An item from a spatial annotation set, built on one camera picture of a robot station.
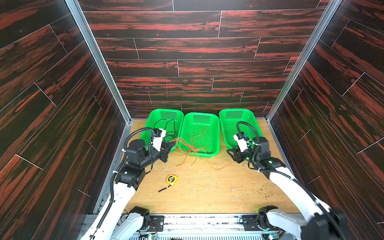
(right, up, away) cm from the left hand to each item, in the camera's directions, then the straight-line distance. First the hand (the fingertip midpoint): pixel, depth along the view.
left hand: (174, 142), depth 69 cm
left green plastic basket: (-19, +19, +45) cm, 53 cm away
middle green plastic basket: (+15, +2, +38) cm, 41 cm away
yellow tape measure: (-4, -23, +17) cm, 29 cm away
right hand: (+32, -3, +12) cm, 34 cm away
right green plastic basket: (+39, +15, +49) cm, 64 cm away
